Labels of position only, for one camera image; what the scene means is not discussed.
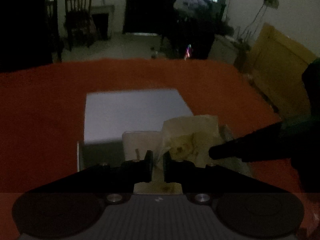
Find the yellow wooden cabinet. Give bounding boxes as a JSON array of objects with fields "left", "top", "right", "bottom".
[{"left": 246, "top": 23, "right": 317, "bottom": 118}]

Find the white rectangular box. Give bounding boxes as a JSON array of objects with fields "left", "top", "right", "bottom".
[{"left": 122, "top": 131, "right": 162, "bottom": 161}]

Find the red tablecloth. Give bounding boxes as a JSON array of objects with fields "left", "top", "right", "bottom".
[{"left": 0, "top": 57, "right": 320, "bottom": 240}]

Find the white sheet mat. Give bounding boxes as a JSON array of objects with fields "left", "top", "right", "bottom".
[{"left": 76, "top": 88, "right": 194, "bottom": 172}]

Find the grey side table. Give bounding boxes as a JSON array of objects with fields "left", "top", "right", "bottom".
[{"left": 208, "top": 35, "right": 239, "bottom": 64}]

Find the colourful glowing light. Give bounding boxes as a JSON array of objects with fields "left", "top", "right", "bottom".
[{"left": 184, "top": 44, "right": 192, "bottom": 60}]

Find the dark wooden chair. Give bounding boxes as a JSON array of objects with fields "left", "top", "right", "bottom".
[{"left": 64, "top": 0, "right": 92, "bottom": 51}]

